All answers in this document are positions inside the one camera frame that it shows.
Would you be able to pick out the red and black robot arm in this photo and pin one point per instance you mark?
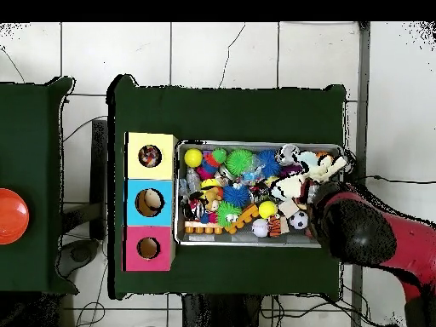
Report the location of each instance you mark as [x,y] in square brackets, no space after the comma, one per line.
[361,228]

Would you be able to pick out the cream knitted cloth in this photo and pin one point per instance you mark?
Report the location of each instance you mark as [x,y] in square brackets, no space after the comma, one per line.
[289,185]

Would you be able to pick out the dark green table cloth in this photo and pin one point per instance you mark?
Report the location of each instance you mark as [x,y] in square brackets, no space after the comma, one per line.
[221,112]
[30,136]

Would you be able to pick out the blue spiky ball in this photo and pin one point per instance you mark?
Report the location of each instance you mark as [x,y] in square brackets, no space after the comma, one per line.
[269,161]
[236,196]

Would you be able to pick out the green spiky ball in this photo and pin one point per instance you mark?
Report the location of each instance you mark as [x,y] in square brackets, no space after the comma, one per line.
[239,161]

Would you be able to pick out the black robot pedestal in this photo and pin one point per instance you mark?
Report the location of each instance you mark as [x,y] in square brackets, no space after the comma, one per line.
[218,313]

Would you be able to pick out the orange bowl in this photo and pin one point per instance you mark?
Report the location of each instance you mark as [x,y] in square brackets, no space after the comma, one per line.
[12,216]

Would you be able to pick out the wooden box with three holes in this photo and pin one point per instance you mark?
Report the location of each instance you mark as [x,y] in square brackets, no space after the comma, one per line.
[150,173]

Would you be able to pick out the white baseball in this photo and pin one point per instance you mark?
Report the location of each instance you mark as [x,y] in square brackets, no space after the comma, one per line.
[260,228]

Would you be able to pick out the small soccer ball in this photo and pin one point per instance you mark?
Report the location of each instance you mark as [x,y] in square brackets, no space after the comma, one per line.
[298,219]

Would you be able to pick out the multicolour spiky caterpillar toy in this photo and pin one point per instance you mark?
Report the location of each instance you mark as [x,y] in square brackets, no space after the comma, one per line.
[209,163]

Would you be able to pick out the yellow ball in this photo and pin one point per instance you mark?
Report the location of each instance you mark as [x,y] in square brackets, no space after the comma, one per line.
[193,157]

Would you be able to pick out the silver mesh bin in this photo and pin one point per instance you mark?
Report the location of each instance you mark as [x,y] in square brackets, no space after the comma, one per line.
[204,240]

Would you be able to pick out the green spiky toy with eyes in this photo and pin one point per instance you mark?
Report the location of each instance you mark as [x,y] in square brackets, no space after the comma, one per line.
[226,214]

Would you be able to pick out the white colourful patterned cloth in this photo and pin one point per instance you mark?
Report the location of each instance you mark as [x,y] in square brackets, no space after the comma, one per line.
[150,156]

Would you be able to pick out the tiger plush toy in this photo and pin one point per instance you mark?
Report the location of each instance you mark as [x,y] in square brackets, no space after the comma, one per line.
[274,226]

